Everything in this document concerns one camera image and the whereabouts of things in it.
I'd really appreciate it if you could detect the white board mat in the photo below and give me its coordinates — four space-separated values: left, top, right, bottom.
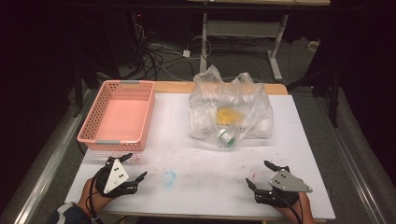
64 92 337 220

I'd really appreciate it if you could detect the pink plastic basket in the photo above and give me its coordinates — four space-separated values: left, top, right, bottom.
77 79 156 153

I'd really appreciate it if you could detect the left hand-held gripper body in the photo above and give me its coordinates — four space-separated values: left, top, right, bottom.
94 157 140 199

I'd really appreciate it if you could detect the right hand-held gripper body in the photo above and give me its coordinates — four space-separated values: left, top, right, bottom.
253 165 314 209

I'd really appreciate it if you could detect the person's right hand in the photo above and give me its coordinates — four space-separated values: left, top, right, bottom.
275 191 318 224

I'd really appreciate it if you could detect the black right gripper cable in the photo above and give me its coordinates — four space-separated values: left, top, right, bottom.
273 189 305 224

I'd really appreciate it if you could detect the tangle of floor cables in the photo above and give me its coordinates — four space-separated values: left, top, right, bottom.
129 22 214 82

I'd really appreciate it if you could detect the metal rail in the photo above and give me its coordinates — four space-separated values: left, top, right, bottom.
13 90 95 224
313 96 388 224

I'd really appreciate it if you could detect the clear plastic smiley bag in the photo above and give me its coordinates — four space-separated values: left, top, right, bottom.
188 63 275 148

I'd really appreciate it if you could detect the white metal desk frame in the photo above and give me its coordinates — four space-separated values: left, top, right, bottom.
198 11 290 82

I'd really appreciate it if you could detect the black stand leg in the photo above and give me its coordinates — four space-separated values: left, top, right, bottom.
329 70 341 129
72 62 86 119

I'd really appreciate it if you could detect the person's left hand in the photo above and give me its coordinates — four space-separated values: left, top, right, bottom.
77 178 110 217

